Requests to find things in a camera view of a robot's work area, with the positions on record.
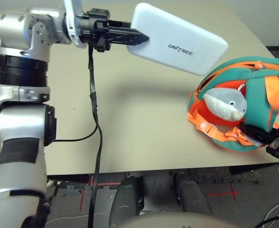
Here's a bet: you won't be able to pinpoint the dark grey left robot leg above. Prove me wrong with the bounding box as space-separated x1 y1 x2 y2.
110 175 145 224

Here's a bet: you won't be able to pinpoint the grey robot torso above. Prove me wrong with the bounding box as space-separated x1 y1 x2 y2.
120 211 256 228

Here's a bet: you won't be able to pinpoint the grey white plush toy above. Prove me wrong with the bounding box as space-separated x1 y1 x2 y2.
203 87 248 121

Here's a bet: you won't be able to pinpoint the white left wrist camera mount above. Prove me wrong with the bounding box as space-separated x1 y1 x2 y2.
63 0 88 48

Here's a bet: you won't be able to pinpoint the dark grey robot leg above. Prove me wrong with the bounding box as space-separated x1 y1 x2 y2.
174 172 213 214
110 175 145 224

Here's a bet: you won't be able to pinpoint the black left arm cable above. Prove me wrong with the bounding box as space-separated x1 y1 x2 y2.
54 46 103 228

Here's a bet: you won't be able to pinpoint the white Unitree box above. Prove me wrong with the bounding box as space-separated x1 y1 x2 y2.
126 2 229 76

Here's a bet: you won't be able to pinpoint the dark grey right robot leg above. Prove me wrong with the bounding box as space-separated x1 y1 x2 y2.
174 172 213 214

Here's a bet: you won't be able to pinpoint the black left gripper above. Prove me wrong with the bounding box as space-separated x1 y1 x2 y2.
79 9 150 53

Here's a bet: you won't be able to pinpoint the orange and teal backpack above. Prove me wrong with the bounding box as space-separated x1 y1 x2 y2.
187 56 279 152

